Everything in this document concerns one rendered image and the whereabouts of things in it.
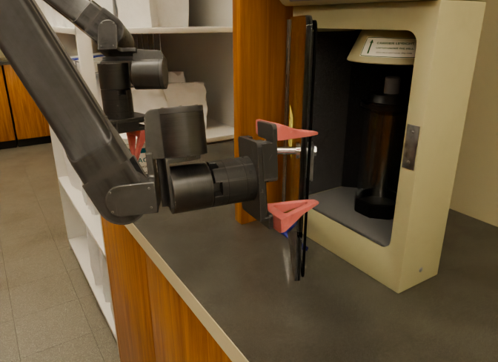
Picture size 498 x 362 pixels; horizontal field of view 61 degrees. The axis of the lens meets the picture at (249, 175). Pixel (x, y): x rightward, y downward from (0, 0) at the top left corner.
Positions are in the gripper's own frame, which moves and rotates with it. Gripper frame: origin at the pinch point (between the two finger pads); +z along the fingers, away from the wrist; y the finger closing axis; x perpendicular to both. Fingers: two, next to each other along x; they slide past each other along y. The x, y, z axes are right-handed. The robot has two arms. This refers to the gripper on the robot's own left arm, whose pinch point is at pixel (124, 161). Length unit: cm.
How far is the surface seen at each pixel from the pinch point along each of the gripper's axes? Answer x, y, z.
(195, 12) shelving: 104, 91, -35
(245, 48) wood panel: -12.1, 22.9, -21.3
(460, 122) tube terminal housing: -51, 35, -10
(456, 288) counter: -54, 34, 20
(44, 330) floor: 113, 0, 107
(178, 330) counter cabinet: -8.8, 3.7, 38.2
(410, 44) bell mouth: -43, 31, -22
